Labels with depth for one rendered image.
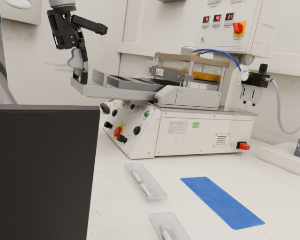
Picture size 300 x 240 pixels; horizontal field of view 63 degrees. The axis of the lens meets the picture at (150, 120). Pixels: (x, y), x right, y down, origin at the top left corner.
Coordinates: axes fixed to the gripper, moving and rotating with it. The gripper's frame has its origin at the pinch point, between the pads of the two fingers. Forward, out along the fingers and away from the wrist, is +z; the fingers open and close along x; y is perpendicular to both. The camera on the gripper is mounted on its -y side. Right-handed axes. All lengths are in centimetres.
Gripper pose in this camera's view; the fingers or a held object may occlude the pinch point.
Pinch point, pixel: (87, 71)
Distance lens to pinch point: 85.9
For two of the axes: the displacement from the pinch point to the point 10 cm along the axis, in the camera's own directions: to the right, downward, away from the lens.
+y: -8.8, 3.0, -3.6
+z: 1.6, 9.1, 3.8
